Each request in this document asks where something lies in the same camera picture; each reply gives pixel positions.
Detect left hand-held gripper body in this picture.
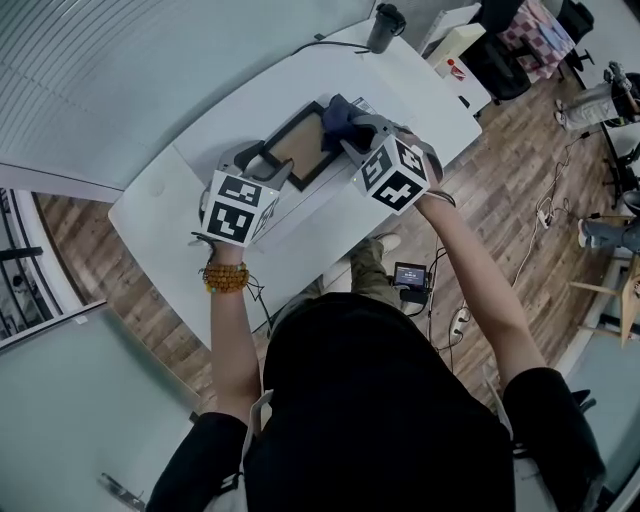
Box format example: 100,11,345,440
198,168,281,248

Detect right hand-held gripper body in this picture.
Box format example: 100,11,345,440
351,129,445,217

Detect dark blue cloth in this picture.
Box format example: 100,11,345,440
319,93,374,154

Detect person's right forearm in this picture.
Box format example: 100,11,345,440
414,192,549,396

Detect person's left forearm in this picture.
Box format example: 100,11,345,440
202,244,264,426

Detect white table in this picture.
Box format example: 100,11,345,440
107,22,484,336

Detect black tumbler bottle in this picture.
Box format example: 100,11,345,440
366,2,407,55

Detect person's olive trousers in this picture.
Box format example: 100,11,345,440
272,237,401,331

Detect small white desk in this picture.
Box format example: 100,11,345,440
419,2,494,119

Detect cream cardboard box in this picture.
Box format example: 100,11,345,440
424,22,487,69

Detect wide window blind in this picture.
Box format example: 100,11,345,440
0,0,376,189

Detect black office chair with jacket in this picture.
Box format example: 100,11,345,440
464,0,534,104

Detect pink checkered cloth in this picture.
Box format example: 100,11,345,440
497,0,576,81

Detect black metal railing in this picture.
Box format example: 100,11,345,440
0,187,56,341

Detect person's black t-shirt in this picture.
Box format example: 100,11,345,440
144,292,609,512

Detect frosted glass door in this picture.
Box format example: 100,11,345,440
0,299,201,512

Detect wooden stand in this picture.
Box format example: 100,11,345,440
569,254,640,349

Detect amber bead bracelet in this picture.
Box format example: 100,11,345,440
201,260,250,295

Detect black cable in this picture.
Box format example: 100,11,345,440
292,32,374,56

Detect black recorder with small screen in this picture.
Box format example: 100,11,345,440
392,259,434,304

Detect metal door handle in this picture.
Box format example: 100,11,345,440
97,472,146,512

